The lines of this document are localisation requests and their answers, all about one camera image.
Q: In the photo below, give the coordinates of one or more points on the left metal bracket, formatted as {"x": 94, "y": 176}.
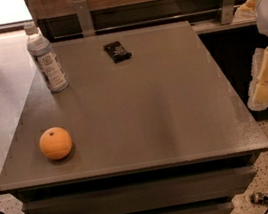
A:
{"x": 84, "y": 17}

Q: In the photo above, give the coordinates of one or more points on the orange fruit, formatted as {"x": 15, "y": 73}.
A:
{"x": 55, "y": 143}

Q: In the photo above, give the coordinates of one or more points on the clear plastic water bottle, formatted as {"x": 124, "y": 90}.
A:
{"x": 45, "y": 58}

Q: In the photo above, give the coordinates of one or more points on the upper grey drawer front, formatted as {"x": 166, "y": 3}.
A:
{"x": 148, "y": 196}

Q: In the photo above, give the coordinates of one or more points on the black rxbar chocolate bar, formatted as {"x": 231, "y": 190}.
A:
{"x": 117, "y": 52}

